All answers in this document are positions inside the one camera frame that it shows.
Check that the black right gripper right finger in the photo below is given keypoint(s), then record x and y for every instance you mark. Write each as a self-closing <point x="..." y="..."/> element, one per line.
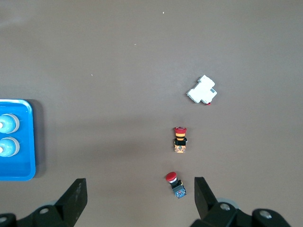
<point x="208" y="208"/>

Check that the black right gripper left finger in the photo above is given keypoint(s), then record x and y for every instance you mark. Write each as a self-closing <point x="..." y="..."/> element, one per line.
<point x="68" y="205"/>

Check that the blue dome call bell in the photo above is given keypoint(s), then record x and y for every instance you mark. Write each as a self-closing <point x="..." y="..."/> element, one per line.
<point x="9" y="146"/>
<point x="9" y="124"/>

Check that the red push button black base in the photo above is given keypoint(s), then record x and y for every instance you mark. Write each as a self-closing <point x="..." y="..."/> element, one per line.
<point x="176" y="186"/>

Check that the blue plastic tray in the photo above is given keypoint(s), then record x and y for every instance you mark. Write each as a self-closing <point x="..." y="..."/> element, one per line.
<point x="23" y="165"/>

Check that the red emergency stop yellow collar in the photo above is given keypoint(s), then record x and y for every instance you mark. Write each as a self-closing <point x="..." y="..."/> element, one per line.
<point x="180" y="142"/>

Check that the white circuit breaker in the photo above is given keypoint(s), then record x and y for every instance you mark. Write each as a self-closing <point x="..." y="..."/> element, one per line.
<point x="201" y="91"/>

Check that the brown table mat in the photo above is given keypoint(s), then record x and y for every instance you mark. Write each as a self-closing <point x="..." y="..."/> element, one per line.
<point x="118" y="71"/>

